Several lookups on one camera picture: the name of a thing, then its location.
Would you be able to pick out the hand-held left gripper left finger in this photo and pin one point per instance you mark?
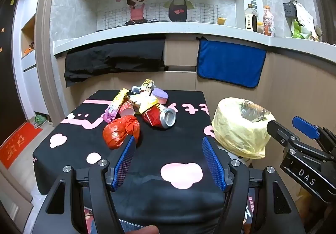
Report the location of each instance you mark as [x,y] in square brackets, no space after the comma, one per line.
[122,164]

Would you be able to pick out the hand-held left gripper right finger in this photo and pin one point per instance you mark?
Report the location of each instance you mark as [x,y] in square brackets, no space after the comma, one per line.
[214,164]

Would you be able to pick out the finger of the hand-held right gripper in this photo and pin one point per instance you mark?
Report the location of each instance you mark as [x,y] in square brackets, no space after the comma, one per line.
[304,125]
[281,131]

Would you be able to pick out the red plastic bag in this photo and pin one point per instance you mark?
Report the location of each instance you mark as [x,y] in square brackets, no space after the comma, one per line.
[118,132]

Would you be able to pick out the bin with yellow bag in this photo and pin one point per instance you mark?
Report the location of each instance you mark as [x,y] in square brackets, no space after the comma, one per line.
[236,129]

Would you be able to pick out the pink paper cup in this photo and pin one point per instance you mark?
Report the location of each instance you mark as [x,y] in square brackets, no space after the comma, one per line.
[127,110]

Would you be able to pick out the purple yellow snack wrapper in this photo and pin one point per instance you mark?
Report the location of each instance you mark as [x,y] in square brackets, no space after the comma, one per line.
[114,106]

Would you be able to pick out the red soda can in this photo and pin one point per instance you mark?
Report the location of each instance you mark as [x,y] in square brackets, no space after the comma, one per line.
[157,115]

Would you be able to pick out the white tissue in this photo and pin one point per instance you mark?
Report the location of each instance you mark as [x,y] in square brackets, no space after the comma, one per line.
[135,98]

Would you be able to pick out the white gold wrapper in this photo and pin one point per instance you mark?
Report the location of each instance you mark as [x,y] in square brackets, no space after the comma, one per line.
[145,86]

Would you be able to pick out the person's left hand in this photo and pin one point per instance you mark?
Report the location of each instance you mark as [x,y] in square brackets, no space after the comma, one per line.
[143,230]

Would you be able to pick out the black pink printed tablecloth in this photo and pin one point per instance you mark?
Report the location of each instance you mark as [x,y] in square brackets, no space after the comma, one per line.
[157,144]

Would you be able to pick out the red printed packet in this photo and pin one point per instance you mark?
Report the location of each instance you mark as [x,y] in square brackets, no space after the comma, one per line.
[248,206]

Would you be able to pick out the blue towel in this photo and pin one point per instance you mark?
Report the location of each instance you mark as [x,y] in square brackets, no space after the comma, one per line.
[231,62]

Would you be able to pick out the green plastic bag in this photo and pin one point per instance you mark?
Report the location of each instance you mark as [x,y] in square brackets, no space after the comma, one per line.
[302,31]

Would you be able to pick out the small yellow jar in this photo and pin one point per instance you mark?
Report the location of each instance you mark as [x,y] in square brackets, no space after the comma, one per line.
[260,28]

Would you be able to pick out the red doormat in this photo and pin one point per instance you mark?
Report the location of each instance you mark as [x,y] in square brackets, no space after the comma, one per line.
[18,144]

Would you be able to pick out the black cloth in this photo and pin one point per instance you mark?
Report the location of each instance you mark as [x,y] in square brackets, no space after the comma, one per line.
[113,58]

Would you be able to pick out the orange drink bottle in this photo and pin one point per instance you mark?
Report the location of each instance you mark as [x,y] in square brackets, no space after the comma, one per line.
[268,22]

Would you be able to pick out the white plastic bag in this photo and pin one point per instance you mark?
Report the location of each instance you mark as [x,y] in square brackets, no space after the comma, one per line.
[304,15]

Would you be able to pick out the dark sauce bottle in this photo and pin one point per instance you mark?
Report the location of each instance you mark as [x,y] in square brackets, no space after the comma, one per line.
[250,19]

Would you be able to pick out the black utensil holder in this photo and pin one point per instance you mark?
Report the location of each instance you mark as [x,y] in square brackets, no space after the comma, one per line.
[290,9]

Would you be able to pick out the yellow cup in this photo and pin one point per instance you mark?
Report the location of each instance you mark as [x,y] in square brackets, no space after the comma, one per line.
[221,21]

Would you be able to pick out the white kitchen counter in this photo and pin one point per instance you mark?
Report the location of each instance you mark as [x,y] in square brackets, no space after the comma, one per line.
[157,31]

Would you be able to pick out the black door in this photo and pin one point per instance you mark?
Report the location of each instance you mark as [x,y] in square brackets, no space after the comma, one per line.
[10,65]

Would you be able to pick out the cartoon wall sticker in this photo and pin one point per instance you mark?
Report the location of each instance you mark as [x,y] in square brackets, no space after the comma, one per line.
[162,2]

